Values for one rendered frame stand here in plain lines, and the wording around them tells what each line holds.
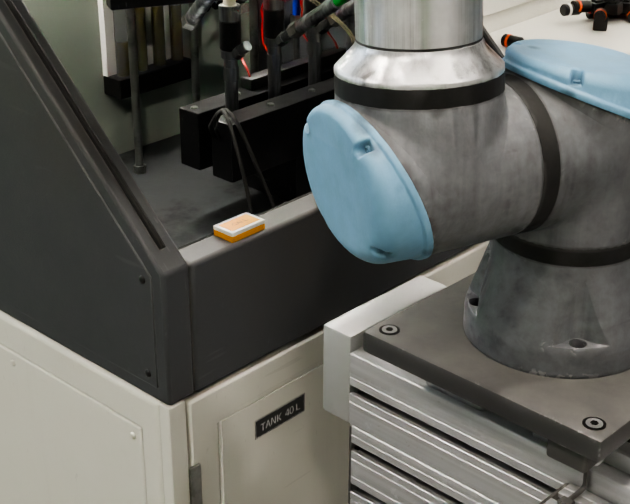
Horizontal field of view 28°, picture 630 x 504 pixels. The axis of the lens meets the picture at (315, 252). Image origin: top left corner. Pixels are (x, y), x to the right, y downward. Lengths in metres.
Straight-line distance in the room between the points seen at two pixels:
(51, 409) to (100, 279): 0.25
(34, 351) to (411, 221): 0.81
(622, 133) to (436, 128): 0.15
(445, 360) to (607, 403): 0.13
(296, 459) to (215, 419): 0.18
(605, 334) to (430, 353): 0.13
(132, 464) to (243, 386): 0.16
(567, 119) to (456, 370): 0.21
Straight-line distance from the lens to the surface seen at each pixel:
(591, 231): 0.93
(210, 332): 1.37
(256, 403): 1.47
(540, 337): 0.95
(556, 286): 0.94
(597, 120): 0.89
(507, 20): 2.07
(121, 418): 1.45
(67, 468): 1.60
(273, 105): 1.67
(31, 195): 1.44
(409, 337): 1.00
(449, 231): 0.85
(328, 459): 1.63
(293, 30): 1.66
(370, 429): 1.12
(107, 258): 1.35
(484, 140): 0.84
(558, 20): 2.11
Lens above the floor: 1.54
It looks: 26 degrees down
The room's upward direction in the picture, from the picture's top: straight up
